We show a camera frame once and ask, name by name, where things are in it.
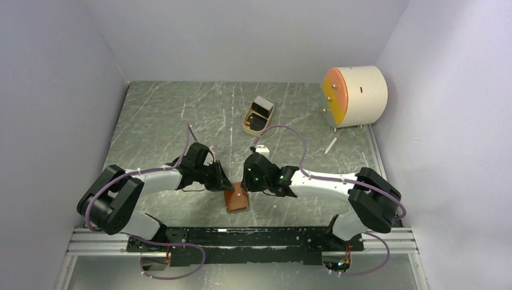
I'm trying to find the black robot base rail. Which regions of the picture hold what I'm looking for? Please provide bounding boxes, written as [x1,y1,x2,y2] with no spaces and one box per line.
[126,223,363,267]

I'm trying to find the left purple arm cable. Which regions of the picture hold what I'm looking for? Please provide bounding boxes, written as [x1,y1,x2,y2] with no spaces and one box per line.
[85,123,199,233]

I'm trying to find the beige oval card tray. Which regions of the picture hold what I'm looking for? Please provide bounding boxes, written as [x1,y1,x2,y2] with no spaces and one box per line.
[242,95,275,136]

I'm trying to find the cream cylindrical cabinet orange door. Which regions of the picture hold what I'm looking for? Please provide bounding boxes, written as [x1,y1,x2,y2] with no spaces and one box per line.
[321,66,388,129]

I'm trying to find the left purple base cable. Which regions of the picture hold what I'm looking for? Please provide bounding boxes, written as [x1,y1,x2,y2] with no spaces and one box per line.
[127,236,206,281]

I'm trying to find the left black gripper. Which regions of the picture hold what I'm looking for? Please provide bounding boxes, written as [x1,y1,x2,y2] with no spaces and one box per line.
[194,160,234,192]

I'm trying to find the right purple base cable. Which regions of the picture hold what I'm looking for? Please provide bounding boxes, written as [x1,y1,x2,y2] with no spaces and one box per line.
[328,232,391,278]

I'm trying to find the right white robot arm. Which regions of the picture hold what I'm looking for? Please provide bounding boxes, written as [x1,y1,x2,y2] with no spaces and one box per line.
[242,153,402,250]

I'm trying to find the brown leather card holder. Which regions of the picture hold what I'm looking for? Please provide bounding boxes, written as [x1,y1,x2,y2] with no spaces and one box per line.
[223,182,249,213]

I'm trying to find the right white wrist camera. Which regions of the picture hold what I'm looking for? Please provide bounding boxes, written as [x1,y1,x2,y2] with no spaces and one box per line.
[250,144,270,158]

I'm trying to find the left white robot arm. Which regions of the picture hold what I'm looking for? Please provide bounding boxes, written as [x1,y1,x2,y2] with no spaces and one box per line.
[77,142,234,251]

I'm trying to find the black card divider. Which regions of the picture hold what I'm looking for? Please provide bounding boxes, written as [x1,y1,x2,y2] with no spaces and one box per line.
[251,102,274,119]

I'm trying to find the stack of white cards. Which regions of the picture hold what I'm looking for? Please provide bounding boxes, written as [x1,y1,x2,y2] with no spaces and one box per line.
[253,95,275,109]

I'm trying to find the white pen on table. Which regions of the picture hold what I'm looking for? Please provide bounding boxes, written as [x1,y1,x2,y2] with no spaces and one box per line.
[324,137,338,155]

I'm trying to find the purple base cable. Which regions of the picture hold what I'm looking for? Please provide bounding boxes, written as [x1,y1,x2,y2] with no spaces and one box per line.
[127,236,206,281]
[328,232,391,278]

